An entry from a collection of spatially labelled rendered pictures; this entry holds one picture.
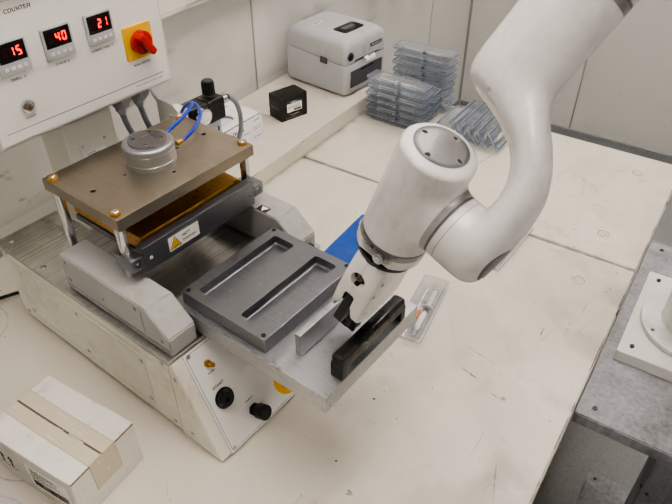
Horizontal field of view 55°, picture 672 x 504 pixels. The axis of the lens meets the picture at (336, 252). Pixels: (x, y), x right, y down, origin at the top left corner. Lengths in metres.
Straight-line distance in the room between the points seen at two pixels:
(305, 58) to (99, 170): 1.07
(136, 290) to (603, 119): 2.76
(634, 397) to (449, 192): 0.68
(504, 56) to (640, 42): 2.61
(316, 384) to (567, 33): 0.51
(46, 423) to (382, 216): 0.61
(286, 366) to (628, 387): 0.63
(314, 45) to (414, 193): 1.35
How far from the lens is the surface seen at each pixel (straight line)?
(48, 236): 1.26
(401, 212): 0.67
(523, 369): 1.21
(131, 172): 1.04
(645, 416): 1.21
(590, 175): 1.78
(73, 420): 1.06
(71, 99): 1.11
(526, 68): 0.66
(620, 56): 3.30
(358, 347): 0.85
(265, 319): 0.93
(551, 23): 0.66
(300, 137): 1.74
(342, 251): 1.41
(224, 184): 1.07
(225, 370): 1.02
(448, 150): 0.66
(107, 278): 1.02
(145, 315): 0.95
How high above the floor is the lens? 1.63
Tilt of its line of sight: 39 degrees down
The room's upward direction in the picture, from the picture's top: straight up
